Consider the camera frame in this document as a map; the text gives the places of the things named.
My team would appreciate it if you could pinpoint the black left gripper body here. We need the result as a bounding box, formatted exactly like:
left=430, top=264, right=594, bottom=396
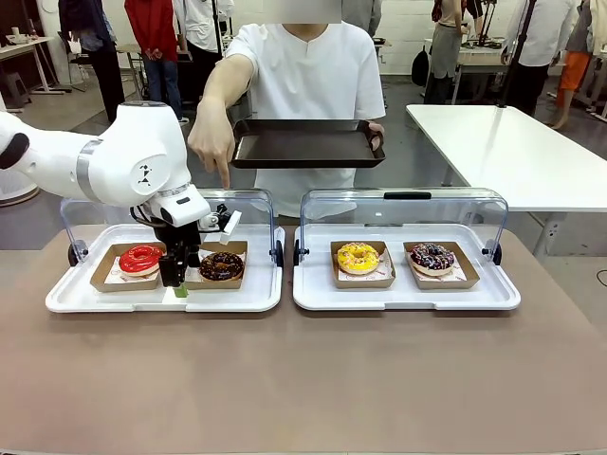
left=151, top=220, right=203, bottom=261

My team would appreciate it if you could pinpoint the chocolate sprinkled donut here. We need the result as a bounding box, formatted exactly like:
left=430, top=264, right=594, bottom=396
left=198, top=251, right=247, bottom=282

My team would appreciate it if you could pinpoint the brown cardboard donut tray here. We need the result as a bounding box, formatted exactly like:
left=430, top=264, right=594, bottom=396
left=402, top=241, right=482, bottom=292
left=181, top=240, right=249, bottom=292
left=329, top=240, right=397, bottom=291
left=89, top=242, right=168, bottom=293

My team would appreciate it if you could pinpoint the dark brown serving tray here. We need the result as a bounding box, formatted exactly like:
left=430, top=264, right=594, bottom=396
left=230, top=118, right=387, bottom=171

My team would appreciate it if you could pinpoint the person's right forearm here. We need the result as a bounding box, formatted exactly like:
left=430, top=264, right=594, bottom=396
left=196, top=49, right=260, bottom=119

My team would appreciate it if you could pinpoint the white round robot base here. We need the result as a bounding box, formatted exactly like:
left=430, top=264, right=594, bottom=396
left=0, top=166, right=41, bottom=209

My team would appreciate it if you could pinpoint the red glazed donut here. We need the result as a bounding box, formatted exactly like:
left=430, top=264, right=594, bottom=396
left=118, top=243, right=167, bottom=279

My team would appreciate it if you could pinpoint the yellow glazed donut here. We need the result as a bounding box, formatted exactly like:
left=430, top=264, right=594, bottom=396
left=336, top=241, right=380, bottom=277

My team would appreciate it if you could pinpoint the person in white shirt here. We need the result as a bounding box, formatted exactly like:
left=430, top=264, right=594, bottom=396
left=222, top=21, right=387, bottom=221

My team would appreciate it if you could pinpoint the purple drizzled donut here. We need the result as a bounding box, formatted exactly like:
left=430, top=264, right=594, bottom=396
left=408, top=242, right=457, bottom=278

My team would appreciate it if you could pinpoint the person's right hand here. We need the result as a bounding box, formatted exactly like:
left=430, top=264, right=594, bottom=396
left=187, top=111, right=236, bottom=191

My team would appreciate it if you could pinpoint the person's left hand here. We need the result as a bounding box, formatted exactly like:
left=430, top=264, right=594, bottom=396
left=366, top=121, right=387, bottom=153

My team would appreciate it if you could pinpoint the white display tray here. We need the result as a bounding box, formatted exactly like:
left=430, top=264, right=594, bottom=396
left=292, top=223, right=523, bottom=313
left=45, top=223, right=286, bottom=315

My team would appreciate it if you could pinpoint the clear display lid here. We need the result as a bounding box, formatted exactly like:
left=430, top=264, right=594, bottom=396
left=293, top=188, right=510, bottom=267
left=59, top=188, right=286, bottom=269

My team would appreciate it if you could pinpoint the bystander in dark clothes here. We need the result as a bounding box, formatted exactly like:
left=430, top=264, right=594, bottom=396
left=57, top=0, right=127, bottom=115

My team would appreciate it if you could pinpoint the bystander in red jacket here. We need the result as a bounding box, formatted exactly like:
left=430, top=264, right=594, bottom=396
left=122, top=0, right=185, bottom=125

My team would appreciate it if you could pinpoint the bystander in white top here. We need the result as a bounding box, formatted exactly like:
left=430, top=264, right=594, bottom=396
left=173, top=0, right=236, bottom=103

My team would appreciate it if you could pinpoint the grey stool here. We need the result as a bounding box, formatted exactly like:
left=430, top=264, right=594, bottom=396
left=0, top=74, right=33, bottom=114

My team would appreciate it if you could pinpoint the white background desk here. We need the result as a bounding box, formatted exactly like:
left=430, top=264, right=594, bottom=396
left=0, top=35, right=66, bottom=97

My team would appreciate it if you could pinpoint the bystander in grey shirt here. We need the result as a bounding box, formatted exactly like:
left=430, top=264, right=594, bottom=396
left=340, top=0, right=383, bottom=38

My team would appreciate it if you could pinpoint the black backpack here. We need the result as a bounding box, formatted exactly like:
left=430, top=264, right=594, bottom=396
left=411, top=46, right=431, bottom=88

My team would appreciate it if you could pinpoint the bystander in beige skirt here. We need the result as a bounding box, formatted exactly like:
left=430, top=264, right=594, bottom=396
left=422, top=0, right=471, bottom=106

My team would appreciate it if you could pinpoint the white side table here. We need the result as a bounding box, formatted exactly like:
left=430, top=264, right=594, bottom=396
left=405, top=103, right=607, bottom=258

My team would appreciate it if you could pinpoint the white background workbench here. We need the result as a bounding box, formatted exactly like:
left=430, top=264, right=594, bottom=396
left=424, top=36, right=519, bottom=104

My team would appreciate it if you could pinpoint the black tripod pole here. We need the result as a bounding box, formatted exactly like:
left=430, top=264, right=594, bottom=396
left=494, top=0, right=538, bottom=111

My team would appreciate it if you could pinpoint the bystander in white shirt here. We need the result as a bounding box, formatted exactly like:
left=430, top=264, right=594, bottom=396
left=501, top=0, right=580, bottom=118

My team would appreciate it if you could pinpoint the bystander in orange trousers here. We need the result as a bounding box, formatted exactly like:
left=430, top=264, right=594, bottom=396
left=548, top=0, right=599, bottom=131

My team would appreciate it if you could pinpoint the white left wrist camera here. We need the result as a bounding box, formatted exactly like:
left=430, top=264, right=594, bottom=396
left=197, top=203, right=244, bottom=246

